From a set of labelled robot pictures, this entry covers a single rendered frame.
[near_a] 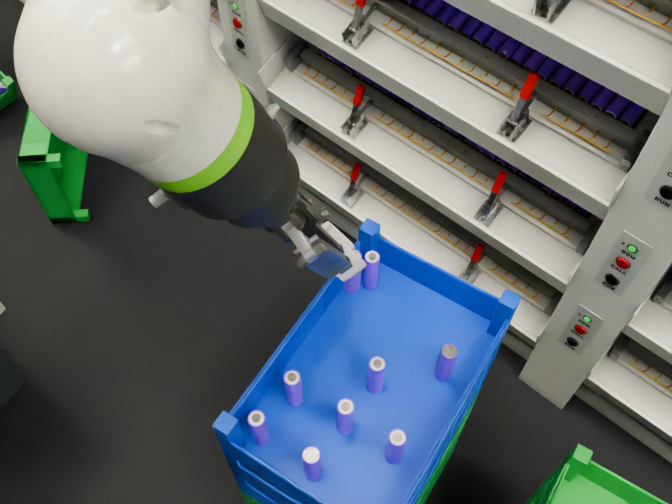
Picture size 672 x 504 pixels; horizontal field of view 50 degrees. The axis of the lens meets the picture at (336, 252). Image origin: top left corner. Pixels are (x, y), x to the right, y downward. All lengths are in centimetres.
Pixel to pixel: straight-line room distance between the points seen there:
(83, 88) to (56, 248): 121
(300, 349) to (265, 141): 40
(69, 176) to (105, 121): 129
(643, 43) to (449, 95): 28
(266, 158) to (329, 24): 62
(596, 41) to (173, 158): 52
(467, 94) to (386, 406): 44
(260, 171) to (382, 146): 71
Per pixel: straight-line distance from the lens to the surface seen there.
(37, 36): 42
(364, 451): 82
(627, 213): 95
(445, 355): 79
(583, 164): 98
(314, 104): 127
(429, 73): 104
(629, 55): 84
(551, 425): 139
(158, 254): 154
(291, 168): 56
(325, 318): 88
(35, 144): 152
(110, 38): 41
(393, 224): 135
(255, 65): 129
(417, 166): 118
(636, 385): 128
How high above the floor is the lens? 126
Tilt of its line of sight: 58 degrees down
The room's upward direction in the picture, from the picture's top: straight up
